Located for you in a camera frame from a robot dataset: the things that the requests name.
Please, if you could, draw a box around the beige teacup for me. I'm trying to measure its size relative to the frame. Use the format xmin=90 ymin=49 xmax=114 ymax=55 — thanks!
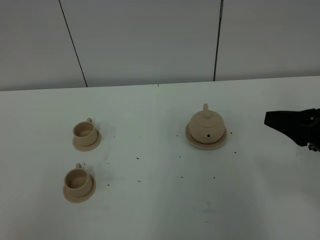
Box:
xmin=72 ymin=118 xmax=98 ymax=147
xmin=64 ymin=163 xmax=94 ymax=198

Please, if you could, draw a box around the beige teapot saucer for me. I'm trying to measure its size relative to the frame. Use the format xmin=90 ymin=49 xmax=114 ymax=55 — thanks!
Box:
xmin=185 ymin=124 xmax=228 ymax=151

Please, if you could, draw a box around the far beige cup saucer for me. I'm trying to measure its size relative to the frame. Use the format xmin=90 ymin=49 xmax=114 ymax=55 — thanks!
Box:
xmin=72 ymin=131 xmax=102 ymax=152

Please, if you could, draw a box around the near beige teacup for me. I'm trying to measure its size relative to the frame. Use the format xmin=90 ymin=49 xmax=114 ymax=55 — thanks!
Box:
xmin=64 ymin=163 xmax=94 ymax=198

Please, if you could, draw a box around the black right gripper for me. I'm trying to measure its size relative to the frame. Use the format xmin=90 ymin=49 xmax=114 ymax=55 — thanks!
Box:
xmin=264 ymin=108 xmax=320 ymax=152

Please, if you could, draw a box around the near beige cup saucer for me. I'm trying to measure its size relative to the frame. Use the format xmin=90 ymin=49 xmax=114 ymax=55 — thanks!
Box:
xmin=63 ymin=175 xmax=96 ymax=203

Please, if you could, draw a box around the far beige teacup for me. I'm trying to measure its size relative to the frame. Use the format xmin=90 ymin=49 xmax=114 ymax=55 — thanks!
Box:
xmin=72 ymin=118 xmax=98 ymax=147

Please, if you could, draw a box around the beige cup saucer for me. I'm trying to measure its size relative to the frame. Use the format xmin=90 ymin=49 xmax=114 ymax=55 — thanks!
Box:
xmin=63 ymin=175 xmax=96 ymax=203
xmin=72 ymin=131 xmax=102 ymax=152

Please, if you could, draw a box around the beige teapot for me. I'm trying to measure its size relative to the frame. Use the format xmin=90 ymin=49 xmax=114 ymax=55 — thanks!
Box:
xmin=188 ymin=103 xmax=226 ymax=145

